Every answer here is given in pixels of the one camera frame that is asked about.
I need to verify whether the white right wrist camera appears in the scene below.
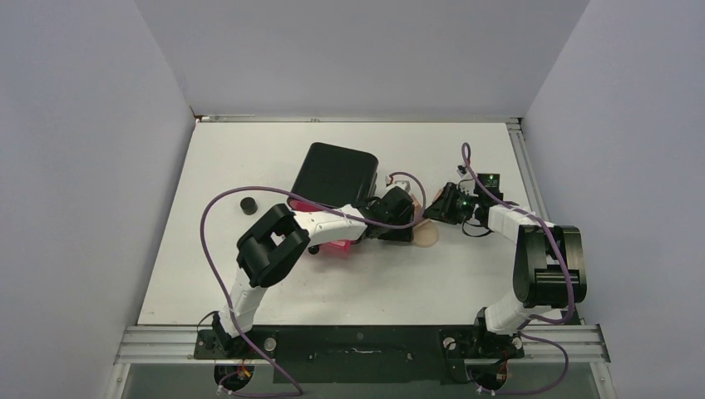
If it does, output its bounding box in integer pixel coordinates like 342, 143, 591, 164
456, 165, 477, 195

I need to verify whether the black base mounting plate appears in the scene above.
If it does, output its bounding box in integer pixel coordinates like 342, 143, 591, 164
193, 325, 525, 385

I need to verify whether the eyeshadow palette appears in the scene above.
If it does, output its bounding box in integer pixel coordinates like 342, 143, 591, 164
431, 188, 445, 207

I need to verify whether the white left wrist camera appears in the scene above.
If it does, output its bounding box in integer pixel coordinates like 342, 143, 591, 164
387, 177, 412, 194

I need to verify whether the small black round jar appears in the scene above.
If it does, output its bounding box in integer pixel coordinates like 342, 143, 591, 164
239, 196, 258, 215

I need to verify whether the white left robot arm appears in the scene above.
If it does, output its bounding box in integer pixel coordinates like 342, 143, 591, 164
212, 185, 417, 357

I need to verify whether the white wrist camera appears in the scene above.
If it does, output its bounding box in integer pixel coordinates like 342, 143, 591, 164
456, 165, 477, 195
387, 177, 412, 194

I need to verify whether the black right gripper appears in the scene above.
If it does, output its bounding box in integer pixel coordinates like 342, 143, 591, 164
422, 183, 481, 224

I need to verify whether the pink drawer with black knob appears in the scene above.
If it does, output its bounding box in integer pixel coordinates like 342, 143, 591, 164
288, 199, 320, 212

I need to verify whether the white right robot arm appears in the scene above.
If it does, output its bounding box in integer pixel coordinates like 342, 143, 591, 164
423, 173, 587, 356

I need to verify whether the round beige powder puff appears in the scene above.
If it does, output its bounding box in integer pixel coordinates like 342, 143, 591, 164
412, 219, 439, 248

